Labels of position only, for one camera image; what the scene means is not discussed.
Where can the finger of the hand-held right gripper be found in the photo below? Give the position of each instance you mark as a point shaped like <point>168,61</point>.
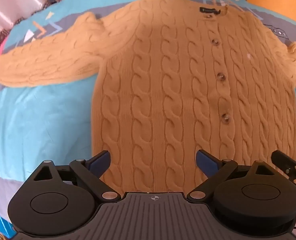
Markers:
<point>283,158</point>

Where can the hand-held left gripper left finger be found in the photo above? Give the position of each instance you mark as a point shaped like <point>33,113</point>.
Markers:
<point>100,162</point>

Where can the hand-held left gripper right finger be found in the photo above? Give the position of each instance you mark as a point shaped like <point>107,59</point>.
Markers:
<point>206,163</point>

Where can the blue printed bedsheet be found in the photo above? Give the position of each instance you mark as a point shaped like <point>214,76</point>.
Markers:
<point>37,120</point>

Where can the white pleated curtain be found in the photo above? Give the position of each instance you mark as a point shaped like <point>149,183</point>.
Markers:
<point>12,5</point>

